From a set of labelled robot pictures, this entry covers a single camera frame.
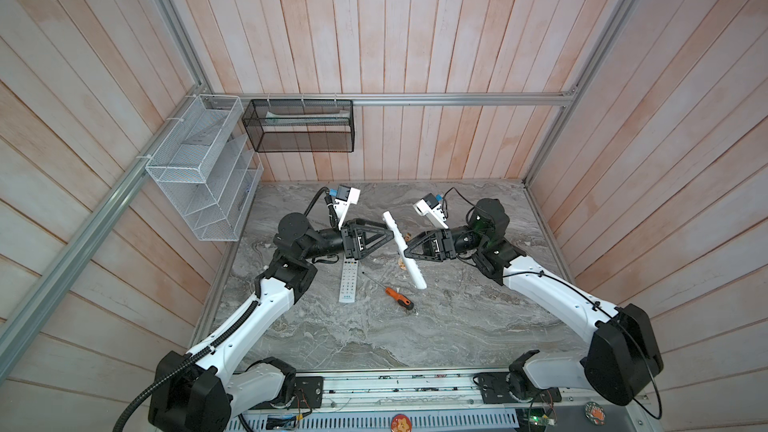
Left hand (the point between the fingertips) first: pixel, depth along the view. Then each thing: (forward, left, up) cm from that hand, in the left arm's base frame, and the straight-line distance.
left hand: (390, 241), depth 61 cm
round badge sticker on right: (-27, -50, -34) cm, 66 cm away
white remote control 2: (-6, -5, -4) cm, 9 cm away
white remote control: (+7, +12, -33) cm, 36 cm away
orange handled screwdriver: (+2, -4, -34) cm, 34 cm away
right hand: (-2, -4, -4) cm, 6 cm away
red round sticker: (-29, -3, -34) cm, 45 cm away
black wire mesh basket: (+56, +30, -10) cm, 64 cm away
